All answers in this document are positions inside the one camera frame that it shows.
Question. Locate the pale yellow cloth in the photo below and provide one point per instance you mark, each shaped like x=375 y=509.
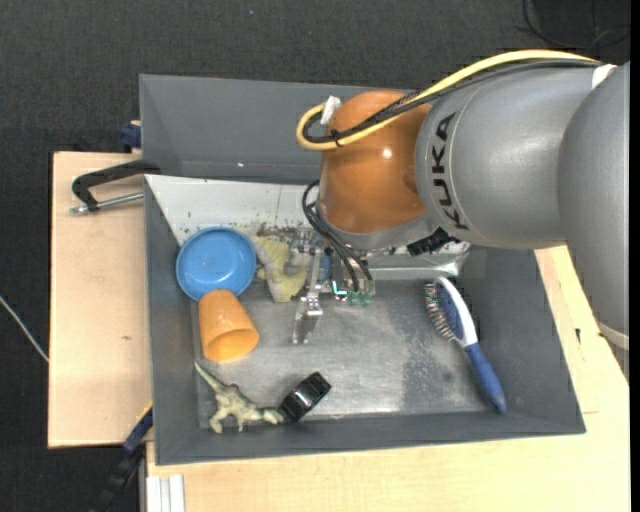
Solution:
x=277 y=280

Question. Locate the orange cup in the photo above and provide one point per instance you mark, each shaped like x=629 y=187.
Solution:
x=225 y=325

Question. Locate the black plastic clip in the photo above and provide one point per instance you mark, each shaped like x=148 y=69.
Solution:
x=305 y=395

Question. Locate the pale wood board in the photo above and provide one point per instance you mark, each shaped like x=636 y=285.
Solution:
x=100 y=310

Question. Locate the black cylinder on white bracket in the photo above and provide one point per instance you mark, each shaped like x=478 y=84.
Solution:
x=427 y=242

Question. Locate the blue bowl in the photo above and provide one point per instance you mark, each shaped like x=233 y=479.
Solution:
x=215 y=262

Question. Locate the grey metal bin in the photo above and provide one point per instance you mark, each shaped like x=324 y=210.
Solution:
x=370 y=360

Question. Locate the blue and white hairbrush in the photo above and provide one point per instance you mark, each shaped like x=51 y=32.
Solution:
x=457 y=312

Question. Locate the green toy dinosaur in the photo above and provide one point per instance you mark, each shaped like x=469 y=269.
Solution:
x=235 y=402

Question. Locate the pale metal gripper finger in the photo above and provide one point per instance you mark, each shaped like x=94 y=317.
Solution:
x=306 y=325
x=296 y=262

